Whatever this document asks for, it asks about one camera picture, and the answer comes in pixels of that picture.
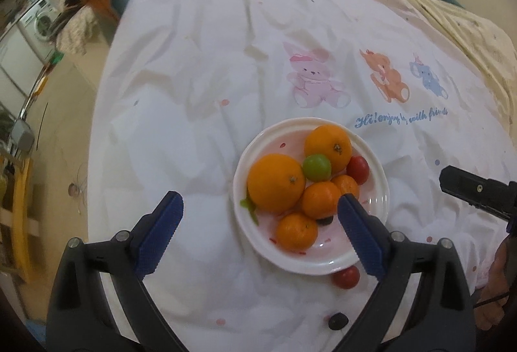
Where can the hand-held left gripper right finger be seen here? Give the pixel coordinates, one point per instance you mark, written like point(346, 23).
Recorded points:
point(361, 235)

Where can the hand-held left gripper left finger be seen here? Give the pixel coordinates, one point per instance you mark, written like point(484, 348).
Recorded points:
point(159, 231)

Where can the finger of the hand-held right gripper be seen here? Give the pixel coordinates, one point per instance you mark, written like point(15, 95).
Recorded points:
point(476, 190)

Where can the dark grape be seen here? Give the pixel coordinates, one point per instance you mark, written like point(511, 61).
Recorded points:
point(338, 321)
point(324, 219)

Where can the pink and white plate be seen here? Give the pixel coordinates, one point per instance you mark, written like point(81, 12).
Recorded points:
point(323, 251)

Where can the red cherry tomato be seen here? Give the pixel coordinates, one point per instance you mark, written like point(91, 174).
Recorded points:
point(358, 169)
point(346, 277)

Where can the small orange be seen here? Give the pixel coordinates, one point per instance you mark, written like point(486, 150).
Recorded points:
point(346, 186)
point(297, 231)
point(321, 200)

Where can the green plum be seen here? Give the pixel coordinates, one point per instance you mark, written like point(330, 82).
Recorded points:
point(317, 167)

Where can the person's right hand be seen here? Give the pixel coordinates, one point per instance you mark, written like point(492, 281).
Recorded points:
point(496, 279)

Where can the large orange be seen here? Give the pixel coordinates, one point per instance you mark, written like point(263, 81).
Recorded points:
point(328, 148)
point(276, 182)

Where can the small green fruit on plate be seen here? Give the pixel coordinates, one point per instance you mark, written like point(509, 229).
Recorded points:
point(250, 208)

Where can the yellow wooden chair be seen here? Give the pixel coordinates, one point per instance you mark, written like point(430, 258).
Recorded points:
point(22, 214)

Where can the white printed blanket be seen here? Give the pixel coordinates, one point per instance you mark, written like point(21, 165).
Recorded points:
point(202, 73)

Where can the patterned cloth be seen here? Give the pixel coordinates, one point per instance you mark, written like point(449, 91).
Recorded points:
point(76, 33)

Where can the white cabinet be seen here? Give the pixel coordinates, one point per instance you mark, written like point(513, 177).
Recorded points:
point(16, 61)

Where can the white washing machine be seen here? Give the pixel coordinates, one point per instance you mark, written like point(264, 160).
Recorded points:
point(40, 19)

